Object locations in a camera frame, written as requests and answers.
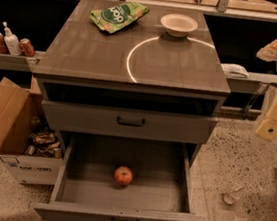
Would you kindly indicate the black drawer handle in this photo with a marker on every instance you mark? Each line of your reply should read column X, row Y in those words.
column 131, row 122

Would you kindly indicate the red apple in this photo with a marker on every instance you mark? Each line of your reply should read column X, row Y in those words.
column 123, row 175

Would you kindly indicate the green chip bag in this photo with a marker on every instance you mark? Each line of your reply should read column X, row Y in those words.
column 115, row 18

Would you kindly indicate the brown cardboard box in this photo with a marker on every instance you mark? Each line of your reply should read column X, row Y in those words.
column 18, row 120

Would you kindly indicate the white pump bottle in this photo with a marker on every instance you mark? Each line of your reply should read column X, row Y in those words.
column 11, row 41

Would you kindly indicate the red soda can right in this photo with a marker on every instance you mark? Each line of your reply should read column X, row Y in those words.
column 27, row 47

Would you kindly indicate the snack packets in box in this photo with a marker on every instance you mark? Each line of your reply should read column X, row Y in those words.
column 43, row 143

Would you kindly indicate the closed top drawer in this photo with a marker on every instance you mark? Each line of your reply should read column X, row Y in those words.
column 102, row 120

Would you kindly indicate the open middle drawer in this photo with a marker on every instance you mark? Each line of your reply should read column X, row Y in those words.
column 86, row 190

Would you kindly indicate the grey drawer cabinet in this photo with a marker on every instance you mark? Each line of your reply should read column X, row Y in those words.
column 141, row 67

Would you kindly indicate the white paper bowl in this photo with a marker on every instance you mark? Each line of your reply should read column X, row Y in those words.
column 178, row 25

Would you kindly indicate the white folded cloth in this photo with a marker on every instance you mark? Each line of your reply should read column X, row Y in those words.
column 234, row 70

